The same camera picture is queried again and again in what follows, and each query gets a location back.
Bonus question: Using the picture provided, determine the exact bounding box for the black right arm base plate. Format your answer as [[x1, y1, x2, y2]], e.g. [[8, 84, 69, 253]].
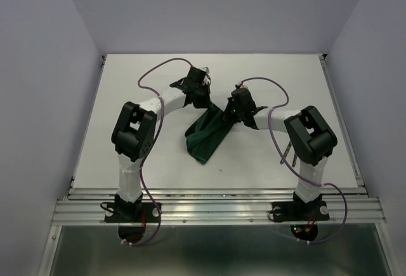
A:
[[268, 192, 330, 223]]

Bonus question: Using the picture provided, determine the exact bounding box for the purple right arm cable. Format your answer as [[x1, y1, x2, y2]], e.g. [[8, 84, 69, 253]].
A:
[[236, 77, 349, 245]]

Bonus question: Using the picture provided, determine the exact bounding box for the steel fork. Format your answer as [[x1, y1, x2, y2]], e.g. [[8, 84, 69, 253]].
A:
[[280, 142, 292, 164]]

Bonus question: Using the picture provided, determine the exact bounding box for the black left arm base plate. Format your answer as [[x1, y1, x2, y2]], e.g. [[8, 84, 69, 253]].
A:
[[100, 195, 162, 224]]

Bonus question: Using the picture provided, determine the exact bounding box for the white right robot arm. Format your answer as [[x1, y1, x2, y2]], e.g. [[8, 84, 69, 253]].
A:
[[223, 86, 337, 219]]

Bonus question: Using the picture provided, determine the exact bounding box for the dark green cloth napkin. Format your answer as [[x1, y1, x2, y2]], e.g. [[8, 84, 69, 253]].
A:
[[185, 103, 234, 165]]

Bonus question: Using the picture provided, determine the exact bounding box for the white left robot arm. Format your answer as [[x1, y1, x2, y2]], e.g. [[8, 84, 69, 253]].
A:
[[111, 67, 211, 221]]

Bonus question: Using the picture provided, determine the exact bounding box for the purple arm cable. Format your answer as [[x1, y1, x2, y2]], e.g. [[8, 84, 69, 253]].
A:
[[236, 77, 349, 245], [120, 58, 193, 247]]

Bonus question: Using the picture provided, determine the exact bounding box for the steel table knife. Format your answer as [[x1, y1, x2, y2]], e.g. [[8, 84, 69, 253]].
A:
[[292, 153, 298, 167]]

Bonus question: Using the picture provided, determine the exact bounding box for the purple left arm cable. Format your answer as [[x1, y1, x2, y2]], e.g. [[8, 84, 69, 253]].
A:
[[120, 58, 193, 247]]

